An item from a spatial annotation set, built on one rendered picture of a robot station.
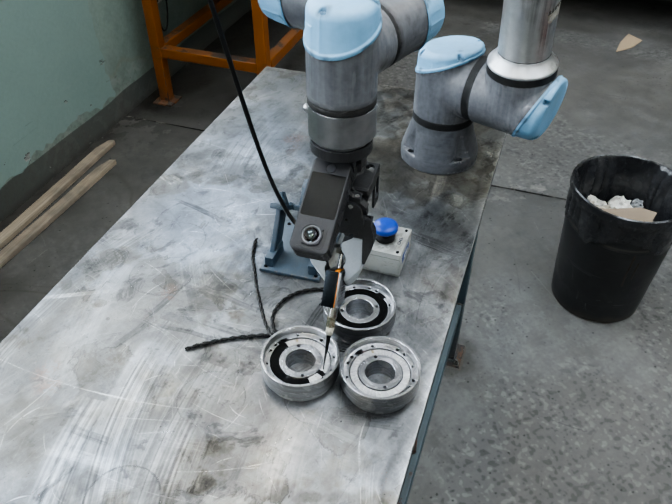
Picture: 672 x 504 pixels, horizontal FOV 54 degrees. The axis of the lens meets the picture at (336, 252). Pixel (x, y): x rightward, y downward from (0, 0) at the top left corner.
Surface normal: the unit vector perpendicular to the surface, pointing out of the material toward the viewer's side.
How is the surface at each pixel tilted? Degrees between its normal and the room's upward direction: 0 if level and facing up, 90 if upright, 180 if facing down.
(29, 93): 90
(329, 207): 31
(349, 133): 89
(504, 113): 96
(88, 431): 0
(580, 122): 0
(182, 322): 0
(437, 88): 87
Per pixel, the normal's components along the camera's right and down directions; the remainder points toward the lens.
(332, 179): -0.15, -0.33
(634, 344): 0.00, -0.76
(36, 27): 0.94, 0.22
